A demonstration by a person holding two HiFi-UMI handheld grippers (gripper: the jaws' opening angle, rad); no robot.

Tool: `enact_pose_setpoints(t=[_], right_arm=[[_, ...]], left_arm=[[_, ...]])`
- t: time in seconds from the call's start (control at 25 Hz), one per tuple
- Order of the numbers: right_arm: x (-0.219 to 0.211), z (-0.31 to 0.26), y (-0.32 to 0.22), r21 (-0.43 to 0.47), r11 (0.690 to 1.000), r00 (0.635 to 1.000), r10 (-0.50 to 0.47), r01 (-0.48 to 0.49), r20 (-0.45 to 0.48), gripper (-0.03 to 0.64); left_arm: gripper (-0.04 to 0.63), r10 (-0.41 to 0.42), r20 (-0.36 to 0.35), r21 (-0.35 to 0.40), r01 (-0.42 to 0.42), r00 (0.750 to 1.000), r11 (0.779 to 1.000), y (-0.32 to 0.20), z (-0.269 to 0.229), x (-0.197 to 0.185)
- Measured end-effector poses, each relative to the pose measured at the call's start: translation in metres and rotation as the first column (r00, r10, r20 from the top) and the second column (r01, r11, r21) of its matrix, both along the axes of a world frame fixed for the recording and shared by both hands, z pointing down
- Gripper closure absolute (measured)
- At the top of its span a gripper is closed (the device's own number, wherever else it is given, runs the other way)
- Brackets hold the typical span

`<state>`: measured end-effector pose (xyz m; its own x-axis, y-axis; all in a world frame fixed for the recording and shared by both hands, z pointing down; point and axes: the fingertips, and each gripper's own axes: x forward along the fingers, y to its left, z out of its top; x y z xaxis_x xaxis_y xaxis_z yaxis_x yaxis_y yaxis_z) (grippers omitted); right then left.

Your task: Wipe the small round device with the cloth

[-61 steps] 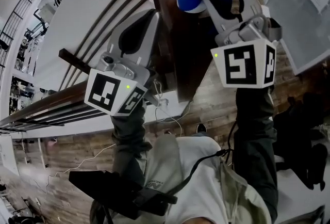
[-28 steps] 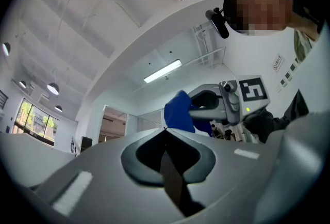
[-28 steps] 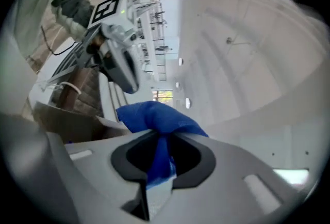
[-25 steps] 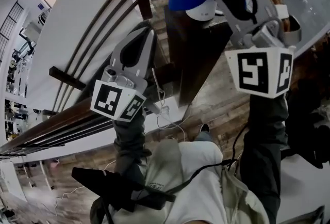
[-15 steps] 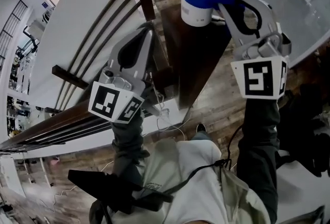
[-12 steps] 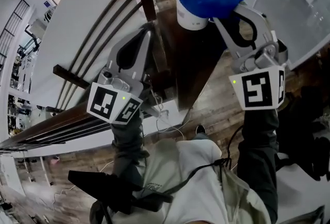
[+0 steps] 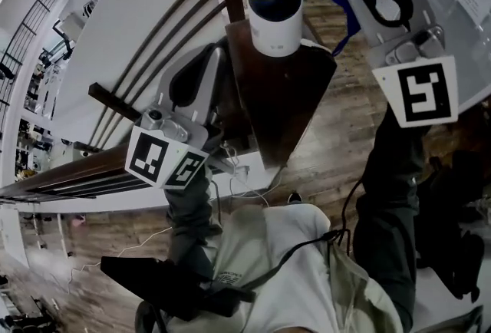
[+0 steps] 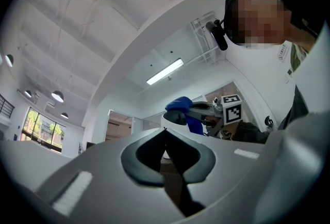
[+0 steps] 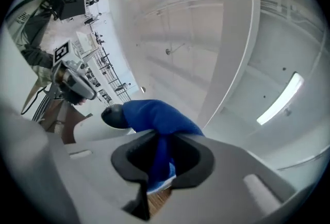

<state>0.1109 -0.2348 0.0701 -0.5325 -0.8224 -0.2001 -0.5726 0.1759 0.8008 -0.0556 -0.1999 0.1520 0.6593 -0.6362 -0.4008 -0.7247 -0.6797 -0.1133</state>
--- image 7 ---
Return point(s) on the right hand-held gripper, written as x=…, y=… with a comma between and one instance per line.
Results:
x=422, y=93

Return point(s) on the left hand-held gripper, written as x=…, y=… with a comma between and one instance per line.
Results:
x=180, y=105

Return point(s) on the white cylindrical camera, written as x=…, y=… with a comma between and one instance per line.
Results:
x=274, y=28

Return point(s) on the person's left forearm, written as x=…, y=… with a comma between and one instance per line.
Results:
x=192, y=216

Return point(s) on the person's right forearm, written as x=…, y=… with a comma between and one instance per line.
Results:
x=387, y=189

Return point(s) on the dark wooden beam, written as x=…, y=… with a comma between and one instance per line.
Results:
x=113, y=101

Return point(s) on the black backpack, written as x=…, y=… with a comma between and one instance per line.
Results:
x=456, y=208

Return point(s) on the dark wooden handrail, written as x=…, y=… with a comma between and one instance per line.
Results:
x=76, y=176

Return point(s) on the person's dark shoe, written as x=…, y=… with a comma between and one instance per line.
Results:
x=294, y=198

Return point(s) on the black chest-mounted box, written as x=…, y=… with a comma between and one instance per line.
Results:
x=161, y=281

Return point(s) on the person's torso in white shirt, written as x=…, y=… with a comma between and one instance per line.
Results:
x=291, y=285

